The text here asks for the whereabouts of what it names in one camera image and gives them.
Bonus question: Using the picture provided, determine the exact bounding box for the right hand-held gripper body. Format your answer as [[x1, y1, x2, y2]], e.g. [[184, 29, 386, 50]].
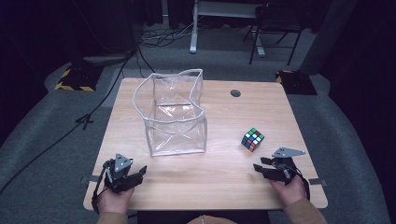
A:
[[263, 147, 306, 187]]

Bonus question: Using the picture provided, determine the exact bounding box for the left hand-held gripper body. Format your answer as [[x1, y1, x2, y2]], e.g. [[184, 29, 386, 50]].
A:
[[103, 152, 134, 194]]

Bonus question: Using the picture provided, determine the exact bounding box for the multicoloured puzzle cube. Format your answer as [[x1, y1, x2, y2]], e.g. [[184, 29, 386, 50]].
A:
[[240, 127, 266, 153]]

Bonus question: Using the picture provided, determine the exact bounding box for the clear plastic bag white trim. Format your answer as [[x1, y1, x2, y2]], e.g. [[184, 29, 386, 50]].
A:
[[132, 68, 208, 158]]

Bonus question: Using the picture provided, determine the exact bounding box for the person's left hand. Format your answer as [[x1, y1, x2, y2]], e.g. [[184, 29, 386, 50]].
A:
[[96, 186, 135, 216]]

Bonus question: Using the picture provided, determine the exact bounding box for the person's right hand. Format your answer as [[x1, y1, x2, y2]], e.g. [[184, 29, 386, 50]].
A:
[[268, 175, 307, 208]]

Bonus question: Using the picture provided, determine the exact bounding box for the grey tape strip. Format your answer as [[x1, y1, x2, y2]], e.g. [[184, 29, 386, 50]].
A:
[[307, 178, 329, 187], [81, 175, 101, 184]]

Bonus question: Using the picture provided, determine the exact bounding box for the person's tan torso clothing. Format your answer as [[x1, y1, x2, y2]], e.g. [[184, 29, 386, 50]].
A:
[[186, 214, 239, 224]]

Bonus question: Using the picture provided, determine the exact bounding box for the black yellow-striped stand base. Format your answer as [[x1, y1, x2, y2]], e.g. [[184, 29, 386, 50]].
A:
[[275, 69, 318, 96], [54, 62, 106, 92]]

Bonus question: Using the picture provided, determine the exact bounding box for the black metal chair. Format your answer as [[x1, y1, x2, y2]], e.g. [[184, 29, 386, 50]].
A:
[[242, 3, 304, 66]]

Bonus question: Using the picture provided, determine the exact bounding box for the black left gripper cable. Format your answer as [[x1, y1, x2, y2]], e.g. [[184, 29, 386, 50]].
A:
[[91, 160, 110, 216]]

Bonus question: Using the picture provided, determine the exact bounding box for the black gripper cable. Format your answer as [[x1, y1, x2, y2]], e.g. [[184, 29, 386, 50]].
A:
[[292, 166, 312, 202], [91, 160, 110, 216]]

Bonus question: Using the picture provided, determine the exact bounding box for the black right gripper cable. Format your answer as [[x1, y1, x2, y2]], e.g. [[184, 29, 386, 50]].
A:
[[292, 166, 312, 202]]

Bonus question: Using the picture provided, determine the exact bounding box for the long black floor cable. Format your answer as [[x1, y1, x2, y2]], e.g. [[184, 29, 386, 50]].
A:
[[0, 46, 139, 195]]

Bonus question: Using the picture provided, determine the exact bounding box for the bundle of floor cables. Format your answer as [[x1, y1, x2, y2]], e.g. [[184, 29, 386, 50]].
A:
[[136, 18, 200, 78]]

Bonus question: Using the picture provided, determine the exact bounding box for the white desk frame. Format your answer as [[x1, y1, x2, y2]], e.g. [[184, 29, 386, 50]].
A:
[[189, 0, 267, 58]]

